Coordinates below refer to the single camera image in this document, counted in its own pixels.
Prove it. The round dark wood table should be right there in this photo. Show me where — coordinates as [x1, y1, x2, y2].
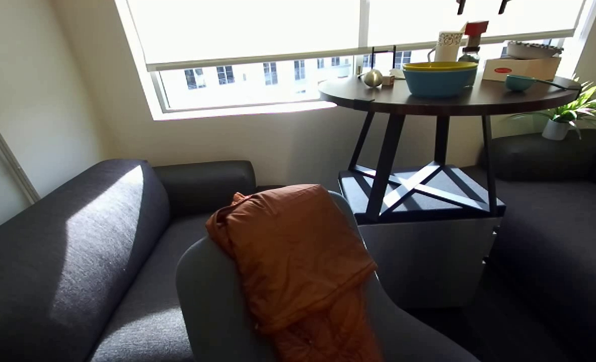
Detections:
[319, 73, 584, 228]

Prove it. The shiny metal ball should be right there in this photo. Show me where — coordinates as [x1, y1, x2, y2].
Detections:
[360, 66, 386, 92]

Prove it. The grey moulded chair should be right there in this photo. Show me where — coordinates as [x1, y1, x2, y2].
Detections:
[174, 189, 484, 362]

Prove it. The orange blanket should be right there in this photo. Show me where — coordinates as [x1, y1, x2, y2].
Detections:
[203, 184, 386, 362]

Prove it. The light wooden box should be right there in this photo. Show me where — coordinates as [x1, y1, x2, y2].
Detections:
[482, 54, 564, 85]

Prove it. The wide white roller blind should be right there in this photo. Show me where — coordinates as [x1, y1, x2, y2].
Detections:
[117, 0, 365, 73]

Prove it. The white mug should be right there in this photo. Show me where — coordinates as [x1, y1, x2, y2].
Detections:
[426, 30, 468, 66]

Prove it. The teal bowl with yellow inside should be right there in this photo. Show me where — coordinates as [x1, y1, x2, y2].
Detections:
[401, 61, 482, 100]

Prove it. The white window frame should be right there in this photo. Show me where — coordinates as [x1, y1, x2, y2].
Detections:
[112, 0, 596, 124]

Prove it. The white blue striped bowl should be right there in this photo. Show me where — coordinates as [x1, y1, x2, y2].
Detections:
[503, 40, 567, 63]

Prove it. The white plant pot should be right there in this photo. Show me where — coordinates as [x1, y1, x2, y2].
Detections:
[539, 117, 574, 143]

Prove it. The dark grey fabric sofa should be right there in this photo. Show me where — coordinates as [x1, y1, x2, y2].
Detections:
[0, 157, 260, 362]
[469, 120, 596, 362]

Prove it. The green leafy plant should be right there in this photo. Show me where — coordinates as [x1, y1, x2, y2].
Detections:
[537, 74, 596, 136]

